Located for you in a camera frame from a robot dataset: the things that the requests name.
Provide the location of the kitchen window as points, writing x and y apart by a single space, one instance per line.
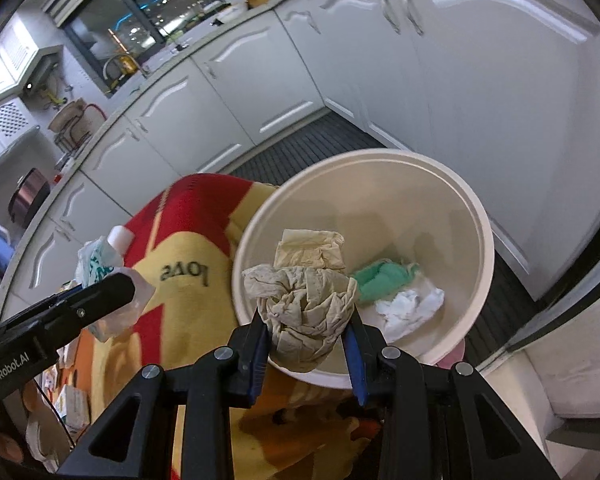
130 25

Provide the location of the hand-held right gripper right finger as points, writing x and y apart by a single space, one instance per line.
354 365

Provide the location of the beige paper towel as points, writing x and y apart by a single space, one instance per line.
305 310

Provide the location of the white foam block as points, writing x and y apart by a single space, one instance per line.
120 237

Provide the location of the red yellow printed blanket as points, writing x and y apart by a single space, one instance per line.
190 240

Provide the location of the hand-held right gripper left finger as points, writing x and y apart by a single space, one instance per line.
258 365

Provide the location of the stainless steel pot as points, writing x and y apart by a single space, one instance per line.
29 195

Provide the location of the crumpled white tissue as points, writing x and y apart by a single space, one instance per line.
405 310

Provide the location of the brass faucet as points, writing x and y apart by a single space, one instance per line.
125 65

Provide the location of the clear plastic wrapper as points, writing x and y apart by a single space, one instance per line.
130 317

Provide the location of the crumpled pale yellow paper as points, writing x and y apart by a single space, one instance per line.
307 250

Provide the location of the green printed plastic bag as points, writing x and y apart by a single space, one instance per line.
97 260

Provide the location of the crumpled green paper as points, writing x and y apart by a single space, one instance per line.
382 277

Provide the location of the cream plastic trash bin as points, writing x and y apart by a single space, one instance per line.
405 210

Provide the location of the white kitchen cabinets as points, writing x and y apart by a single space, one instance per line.
430 60

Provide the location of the wooden cutting board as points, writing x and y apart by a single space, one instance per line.
67 116

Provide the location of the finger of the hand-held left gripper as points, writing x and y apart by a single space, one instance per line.
100 300

